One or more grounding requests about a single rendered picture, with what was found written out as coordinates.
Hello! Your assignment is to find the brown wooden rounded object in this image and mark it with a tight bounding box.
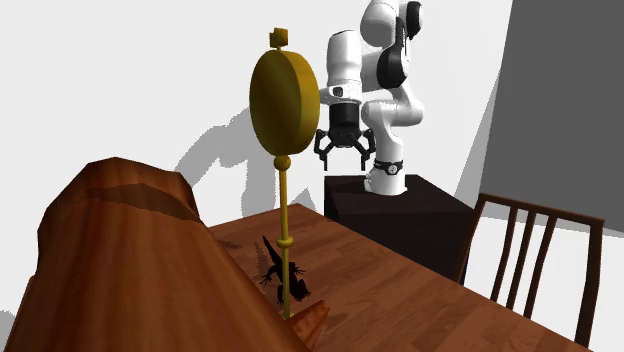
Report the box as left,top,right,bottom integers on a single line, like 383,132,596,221
2,156,330,352

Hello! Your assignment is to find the black lizard figure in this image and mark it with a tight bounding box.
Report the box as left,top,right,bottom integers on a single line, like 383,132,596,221
258,235,313,305

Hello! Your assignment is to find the gold round standing mirror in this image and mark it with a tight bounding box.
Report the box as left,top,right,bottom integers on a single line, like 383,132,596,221
248,27,321,321

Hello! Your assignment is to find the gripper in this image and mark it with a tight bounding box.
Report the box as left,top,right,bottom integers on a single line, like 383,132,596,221
313,100,377,172

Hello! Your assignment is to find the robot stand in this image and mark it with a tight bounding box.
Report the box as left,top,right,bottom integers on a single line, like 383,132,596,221
323,173,475,284

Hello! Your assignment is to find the brown wooden table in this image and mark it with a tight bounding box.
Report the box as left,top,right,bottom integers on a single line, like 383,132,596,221
207,203,594,352

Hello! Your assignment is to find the dark wooden chair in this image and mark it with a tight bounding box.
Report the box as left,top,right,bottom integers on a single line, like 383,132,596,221
455,192,606,349

